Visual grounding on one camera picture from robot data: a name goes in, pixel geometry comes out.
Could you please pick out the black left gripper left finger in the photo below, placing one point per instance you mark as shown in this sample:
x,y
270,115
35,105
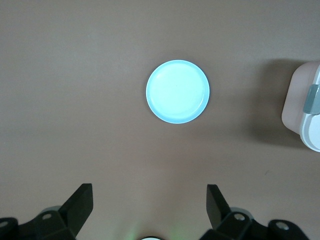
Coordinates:
x,y
77,210

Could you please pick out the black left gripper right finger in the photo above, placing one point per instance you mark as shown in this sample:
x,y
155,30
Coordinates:
x,y
217,210

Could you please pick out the brown table mat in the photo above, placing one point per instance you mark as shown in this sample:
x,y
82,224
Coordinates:
x,y
75,100

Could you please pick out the light blue round plate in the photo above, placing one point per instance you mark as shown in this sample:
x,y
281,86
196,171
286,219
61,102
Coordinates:
x,y
177,92

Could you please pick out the white lidded storage box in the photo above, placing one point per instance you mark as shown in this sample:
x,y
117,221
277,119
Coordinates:
x,y
292,100

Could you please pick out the grey box latch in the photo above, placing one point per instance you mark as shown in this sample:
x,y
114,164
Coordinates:
x,y
311,100

